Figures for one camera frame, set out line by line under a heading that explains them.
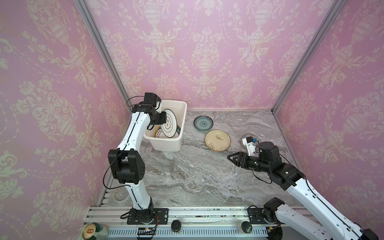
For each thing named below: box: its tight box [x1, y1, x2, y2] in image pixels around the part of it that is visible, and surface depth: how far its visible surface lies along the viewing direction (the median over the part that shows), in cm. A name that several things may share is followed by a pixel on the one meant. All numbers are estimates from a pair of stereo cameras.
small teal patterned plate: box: [193, 115, 214, 131], surface depth 115 cm
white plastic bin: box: [143, 99, 188, 152], surface depth 96 cm
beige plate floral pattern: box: [205, 129, 232, 152], surface depth 104 cm
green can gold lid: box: [82, 222, 104, 240], surface depth 63 cm
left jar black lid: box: [171, 220, 182, 232], surface depth 65 cm
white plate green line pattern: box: [161, 108, 178, 139], surface depth 96 cm
